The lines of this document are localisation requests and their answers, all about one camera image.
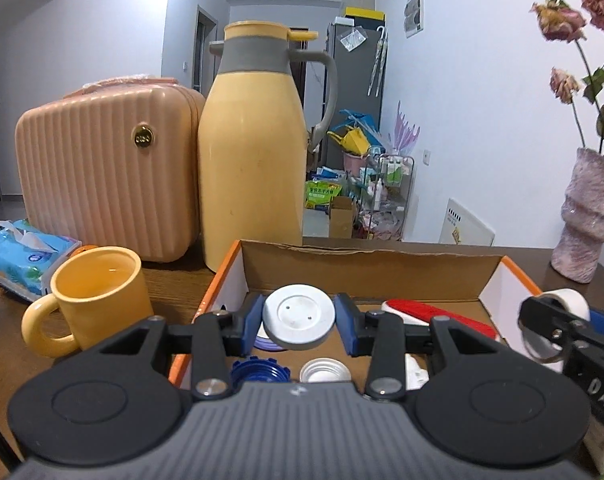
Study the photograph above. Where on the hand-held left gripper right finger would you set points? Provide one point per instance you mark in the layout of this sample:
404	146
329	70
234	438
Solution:
344	322

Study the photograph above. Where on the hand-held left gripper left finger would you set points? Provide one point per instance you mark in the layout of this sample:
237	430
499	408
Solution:
252	320

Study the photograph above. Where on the blue translucent lid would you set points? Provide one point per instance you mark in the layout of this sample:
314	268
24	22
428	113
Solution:
267	344

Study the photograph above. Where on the small white ridged cap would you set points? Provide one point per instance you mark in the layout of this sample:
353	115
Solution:
324	370

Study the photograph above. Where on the dark blue bottle cap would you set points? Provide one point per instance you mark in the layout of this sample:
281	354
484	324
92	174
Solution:
257	372

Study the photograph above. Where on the red cardboard box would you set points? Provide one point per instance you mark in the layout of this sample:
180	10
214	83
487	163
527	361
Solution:
381	270

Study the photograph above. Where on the red and white lint brush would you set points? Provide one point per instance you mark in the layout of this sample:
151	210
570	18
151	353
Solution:
431	310

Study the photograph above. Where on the small brown cardboard box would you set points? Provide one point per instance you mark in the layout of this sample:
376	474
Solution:
342	220

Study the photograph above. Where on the pink textured vase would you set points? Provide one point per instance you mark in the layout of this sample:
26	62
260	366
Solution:
586	220

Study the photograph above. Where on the white flat board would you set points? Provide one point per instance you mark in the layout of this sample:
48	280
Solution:
469	225

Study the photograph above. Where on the green plastic bag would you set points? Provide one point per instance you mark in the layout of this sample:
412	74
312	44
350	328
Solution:
323	195

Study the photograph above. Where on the yellow thermos jug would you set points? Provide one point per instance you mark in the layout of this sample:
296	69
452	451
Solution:
252	170

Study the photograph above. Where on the yellow mug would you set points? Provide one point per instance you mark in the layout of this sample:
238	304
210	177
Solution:
102	290

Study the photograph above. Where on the pink bucket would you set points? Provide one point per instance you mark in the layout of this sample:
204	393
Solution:
354	162

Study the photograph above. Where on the orange fruit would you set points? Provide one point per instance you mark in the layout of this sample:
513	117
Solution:
88	248

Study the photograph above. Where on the yellow watering can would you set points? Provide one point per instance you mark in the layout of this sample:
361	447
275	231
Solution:
354	141

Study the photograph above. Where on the purple leaf decoration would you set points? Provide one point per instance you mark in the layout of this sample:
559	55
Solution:
404	132

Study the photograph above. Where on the blue plastic toy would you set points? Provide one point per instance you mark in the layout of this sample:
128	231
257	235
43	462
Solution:
354	116

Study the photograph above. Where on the pink ribbed suitcase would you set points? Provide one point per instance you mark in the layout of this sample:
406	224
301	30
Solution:
97	175

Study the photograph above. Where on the blue tissue pack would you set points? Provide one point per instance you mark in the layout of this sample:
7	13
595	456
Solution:
17	260

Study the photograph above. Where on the grey refrigerator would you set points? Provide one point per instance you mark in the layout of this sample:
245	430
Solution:
354	80

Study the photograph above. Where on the white folded umbrella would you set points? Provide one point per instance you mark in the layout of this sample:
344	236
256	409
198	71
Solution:
381	60
372	70

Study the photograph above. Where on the clear plastic pouch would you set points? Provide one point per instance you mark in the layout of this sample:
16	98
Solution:
353	39

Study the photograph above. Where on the dried pink roses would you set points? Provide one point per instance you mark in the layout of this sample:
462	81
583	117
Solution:
556	20

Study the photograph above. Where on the yellow and black box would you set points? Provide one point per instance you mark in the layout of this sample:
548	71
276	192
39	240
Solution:
364	14

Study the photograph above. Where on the white wall socket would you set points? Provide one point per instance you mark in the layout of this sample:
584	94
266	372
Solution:
426	157

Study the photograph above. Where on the white wall panel box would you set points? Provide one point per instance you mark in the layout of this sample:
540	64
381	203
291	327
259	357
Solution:
414	12

